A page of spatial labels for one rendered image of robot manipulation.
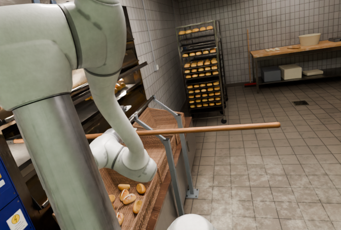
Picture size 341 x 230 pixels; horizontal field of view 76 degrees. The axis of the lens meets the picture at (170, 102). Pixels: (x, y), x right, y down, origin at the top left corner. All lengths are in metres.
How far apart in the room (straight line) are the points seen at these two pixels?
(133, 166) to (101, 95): 0.34
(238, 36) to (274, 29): 0.84
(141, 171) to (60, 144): 0.50
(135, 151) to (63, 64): 0.45
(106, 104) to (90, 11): 0.29
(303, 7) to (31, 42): 6.10
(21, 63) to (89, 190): 0.25
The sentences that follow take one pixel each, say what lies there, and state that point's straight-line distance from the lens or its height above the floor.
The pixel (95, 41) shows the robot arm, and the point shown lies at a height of 1.73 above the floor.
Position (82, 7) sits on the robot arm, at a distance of 0.47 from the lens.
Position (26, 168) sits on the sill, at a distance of 1.45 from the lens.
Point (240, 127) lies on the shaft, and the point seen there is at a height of 1.19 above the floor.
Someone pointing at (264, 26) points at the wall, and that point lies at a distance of 6.11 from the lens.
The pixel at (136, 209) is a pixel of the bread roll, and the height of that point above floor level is 0.64.
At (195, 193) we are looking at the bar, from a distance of 2.62.
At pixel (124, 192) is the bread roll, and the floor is 0.64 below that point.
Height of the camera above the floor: 1.73
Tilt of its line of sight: 18 degrees down
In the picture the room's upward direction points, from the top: 11 degrees counter-clockwise
